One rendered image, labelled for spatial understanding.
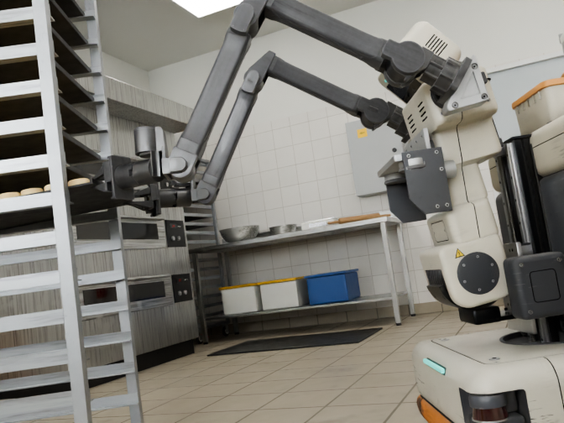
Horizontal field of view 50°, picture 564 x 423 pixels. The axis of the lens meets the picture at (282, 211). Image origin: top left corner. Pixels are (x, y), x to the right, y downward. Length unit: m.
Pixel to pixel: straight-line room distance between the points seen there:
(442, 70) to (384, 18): 4.64
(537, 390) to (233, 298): 4.39
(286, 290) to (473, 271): 3.90
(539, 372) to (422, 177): 0.51
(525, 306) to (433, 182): 0.36
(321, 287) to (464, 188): 3.72
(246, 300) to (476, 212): 4.13
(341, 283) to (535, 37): 2.71
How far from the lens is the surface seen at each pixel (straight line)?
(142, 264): 4.52
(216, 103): 1.39
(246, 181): 6.23
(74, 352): 1.42
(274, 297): 5.40
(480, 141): 1.62
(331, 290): 5.20
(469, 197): 1.60
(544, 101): 1.70
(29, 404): 1.50
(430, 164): 1.52
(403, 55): 1.43
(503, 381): 1.38
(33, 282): 1.48
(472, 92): 1.47
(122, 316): 1.85
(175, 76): 6.87
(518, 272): 1.48
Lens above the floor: 0.54
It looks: 6 degrees up
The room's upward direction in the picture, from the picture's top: 8 degrees counter-clockwise
